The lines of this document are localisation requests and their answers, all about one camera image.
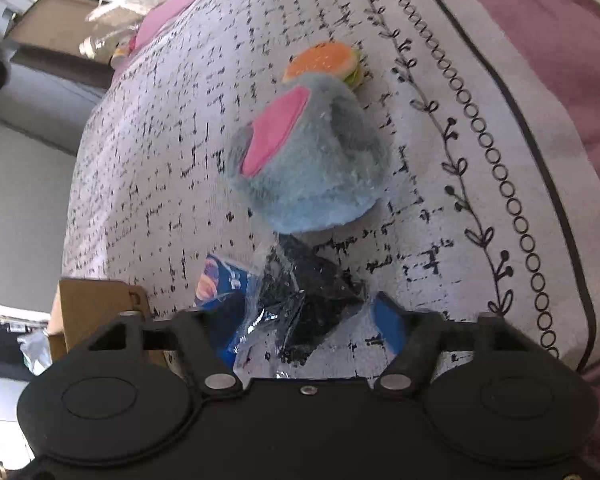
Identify clear plastic bag black cloth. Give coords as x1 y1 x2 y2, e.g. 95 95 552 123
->
232 232 381 382

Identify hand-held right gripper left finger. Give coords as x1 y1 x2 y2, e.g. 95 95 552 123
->
87 291 254 396

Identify burger plush toy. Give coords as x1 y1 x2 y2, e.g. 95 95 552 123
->
281 41 367 94

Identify mauve bed sheet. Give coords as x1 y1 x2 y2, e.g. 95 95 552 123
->
429 0 600 480

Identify blue plush toy pink ear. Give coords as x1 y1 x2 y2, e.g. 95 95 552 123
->
223 71 394 234

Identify open cardboard box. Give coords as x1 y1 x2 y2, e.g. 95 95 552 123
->
4 0 117 63

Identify pink pillow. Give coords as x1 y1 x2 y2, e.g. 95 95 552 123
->
129 0 217 52

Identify small brown cardboard box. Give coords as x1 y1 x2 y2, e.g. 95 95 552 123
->
47 278 169 367

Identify crumpled clear plastic bags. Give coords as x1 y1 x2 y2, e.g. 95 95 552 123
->
79 0 233 57

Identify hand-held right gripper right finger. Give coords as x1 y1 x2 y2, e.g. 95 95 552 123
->
374 293 537 398

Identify white black patterned blanket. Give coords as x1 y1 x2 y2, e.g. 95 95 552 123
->
62 0 600 377

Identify blue printed packet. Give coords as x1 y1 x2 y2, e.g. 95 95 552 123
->
194 254 254 312

